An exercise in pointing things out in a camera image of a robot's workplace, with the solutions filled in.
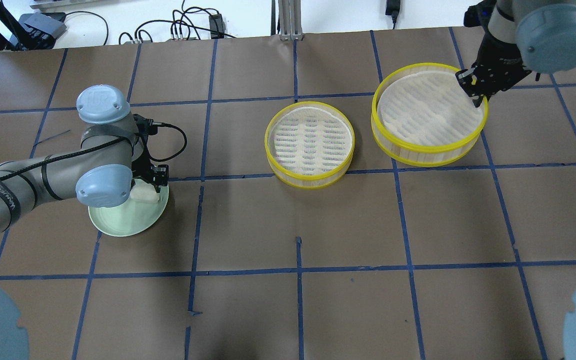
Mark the light green plate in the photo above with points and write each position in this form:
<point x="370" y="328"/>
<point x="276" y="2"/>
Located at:
<point x="129" y="218"/>

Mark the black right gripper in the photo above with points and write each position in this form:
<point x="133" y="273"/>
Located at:
<point x="501" y="65"/>

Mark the black camera stand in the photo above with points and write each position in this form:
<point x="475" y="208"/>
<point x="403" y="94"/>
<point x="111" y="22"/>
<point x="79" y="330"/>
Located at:
<point x="33" y="31"/>

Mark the yellow steamer layer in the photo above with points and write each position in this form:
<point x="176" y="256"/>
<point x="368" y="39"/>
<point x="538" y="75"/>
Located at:
<point x="421" y="116"/>
<point x="309" y="145"/>

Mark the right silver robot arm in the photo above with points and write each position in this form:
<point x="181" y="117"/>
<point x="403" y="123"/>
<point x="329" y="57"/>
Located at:
<point x="520" y="37"/>

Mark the white bun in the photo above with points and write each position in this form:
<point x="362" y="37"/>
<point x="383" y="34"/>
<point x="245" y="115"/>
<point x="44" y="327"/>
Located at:
<point x="144" y="193"/>

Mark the aluminium frame post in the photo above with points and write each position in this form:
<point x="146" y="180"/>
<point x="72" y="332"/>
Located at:
<point x="290" y="20"/>

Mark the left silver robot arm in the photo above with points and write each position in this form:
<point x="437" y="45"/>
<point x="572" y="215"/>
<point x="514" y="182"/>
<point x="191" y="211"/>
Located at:
<point x="112" y="174"/>

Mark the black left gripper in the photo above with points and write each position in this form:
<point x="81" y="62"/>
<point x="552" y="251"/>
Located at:
<point x="158" y="175"/>

